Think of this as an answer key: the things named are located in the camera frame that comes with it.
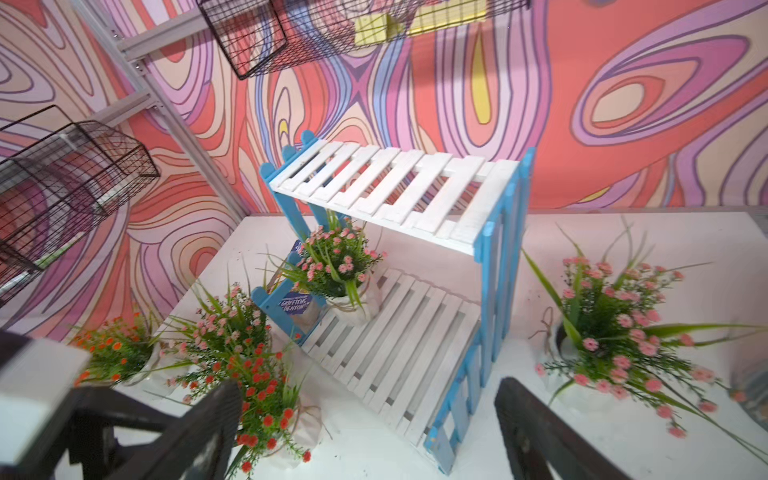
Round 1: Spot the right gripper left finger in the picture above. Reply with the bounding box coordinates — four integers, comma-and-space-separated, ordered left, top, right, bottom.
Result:
107, 380, 242, 479

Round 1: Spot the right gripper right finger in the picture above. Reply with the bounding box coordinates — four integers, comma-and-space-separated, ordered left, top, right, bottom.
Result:
494, 377, 628, 479

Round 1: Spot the pink flower potted plant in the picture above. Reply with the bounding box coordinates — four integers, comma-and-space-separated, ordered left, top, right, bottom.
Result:
149, 282, 271, 396
514, 212, 767, 478
267, 212, 386, 327

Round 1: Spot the blue white wooden rack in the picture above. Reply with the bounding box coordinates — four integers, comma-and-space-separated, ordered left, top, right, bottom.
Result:
252, 131, 535, 473

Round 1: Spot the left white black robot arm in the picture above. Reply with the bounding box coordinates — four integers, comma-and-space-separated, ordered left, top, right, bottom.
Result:
1, 332, 175, 479

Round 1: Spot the red flower potted plant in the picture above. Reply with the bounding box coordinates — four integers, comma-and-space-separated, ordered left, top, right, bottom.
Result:
176, 343, 313, 479

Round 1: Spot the orange flower potted plant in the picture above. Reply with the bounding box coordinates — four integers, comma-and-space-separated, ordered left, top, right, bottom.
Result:
70, 312, 158, 387

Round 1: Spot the blue treehouse book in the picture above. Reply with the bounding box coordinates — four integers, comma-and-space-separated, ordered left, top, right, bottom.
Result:
278, 239, 322, 328

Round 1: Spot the yellow sponge in basket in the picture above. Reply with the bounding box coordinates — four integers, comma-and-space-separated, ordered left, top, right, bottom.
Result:
408, 0, 488, 36

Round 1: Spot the small yellow block in basket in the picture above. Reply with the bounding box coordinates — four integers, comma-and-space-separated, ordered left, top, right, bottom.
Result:
353, 13, 405, 47

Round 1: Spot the black wire basket left wall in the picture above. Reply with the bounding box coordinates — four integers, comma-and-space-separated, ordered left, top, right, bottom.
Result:
1, 105, 160, 304

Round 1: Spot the black wire basket wall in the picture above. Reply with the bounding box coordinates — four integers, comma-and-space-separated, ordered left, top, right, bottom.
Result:
1, 105, 160, 304
197, 0, 531, 80

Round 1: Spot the black wire basket back wall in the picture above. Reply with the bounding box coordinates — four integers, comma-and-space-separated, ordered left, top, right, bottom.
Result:
197, 0, 531, 80

